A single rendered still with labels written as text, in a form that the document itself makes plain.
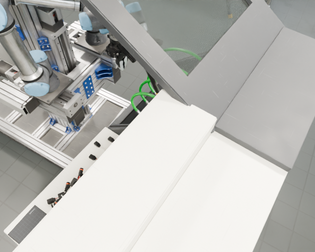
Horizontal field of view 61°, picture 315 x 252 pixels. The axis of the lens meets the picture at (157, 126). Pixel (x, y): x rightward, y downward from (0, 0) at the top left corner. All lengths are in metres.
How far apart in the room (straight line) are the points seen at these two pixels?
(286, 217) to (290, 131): 1.66
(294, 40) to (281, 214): 1.62
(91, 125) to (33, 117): 0.54
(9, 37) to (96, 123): 1.39
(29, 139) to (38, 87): 1.14
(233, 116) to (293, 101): 0.25
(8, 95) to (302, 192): 2.47
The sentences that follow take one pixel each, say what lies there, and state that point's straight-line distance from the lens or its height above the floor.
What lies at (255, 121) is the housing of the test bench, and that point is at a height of 1.50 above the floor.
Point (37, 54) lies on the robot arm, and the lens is 1.61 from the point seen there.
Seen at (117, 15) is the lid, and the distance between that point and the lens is 0.94.
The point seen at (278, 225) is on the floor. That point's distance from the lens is 2.58.
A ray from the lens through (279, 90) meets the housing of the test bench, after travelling 1.15.
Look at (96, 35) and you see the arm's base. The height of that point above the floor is 1.11.
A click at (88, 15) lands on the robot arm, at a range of 1.28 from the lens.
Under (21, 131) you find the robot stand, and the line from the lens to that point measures 2.64.
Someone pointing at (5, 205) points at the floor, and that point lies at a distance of 2.64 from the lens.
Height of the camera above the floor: 2.27
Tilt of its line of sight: 56 degrees down
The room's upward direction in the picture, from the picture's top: 4 degrees clockwise
